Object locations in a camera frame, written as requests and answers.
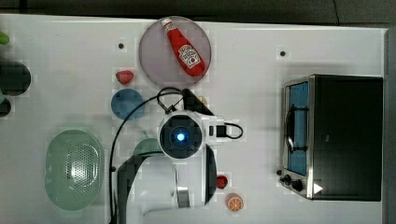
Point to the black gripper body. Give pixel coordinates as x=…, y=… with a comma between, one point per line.
x=192, y=106

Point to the yellow plush peeled banana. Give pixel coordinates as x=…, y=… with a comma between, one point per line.
x=203, y=100

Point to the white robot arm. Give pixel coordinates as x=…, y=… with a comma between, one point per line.
x=178, y=172

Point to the silver black toaster oven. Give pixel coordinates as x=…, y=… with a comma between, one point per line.
x=333, y=138

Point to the red plush ketchup bottle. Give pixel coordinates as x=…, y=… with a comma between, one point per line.
x=186, y=54

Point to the grey round plate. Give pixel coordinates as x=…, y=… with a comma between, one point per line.
x=158, y=61

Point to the green measuring cup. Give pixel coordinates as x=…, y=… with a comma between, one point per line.
x=148, y=146

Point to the blue round bowl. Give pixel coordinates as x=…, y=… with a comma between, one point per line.
x=124, y=102

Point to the red plush strawberry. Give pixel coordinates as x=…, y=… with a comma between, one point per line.
x=124, y=77

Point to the small red toy fruit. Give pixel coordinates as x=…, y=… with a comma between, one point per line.
x=222, y=181

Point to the orange slice toy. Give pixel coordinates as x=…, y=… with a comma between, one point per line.
x=234, y=202

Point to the green perforated colander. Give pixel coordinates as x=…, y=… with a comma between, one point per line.
x=74, y=170

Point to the large black pan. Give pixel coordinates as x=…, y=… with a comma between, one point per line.
x=15, y=78

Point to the small black pot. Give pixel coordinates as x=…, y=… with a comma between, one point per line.
x=5, y=108

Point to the green toy at edge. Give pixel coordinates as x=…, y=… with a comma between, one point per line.
x=4, y=39

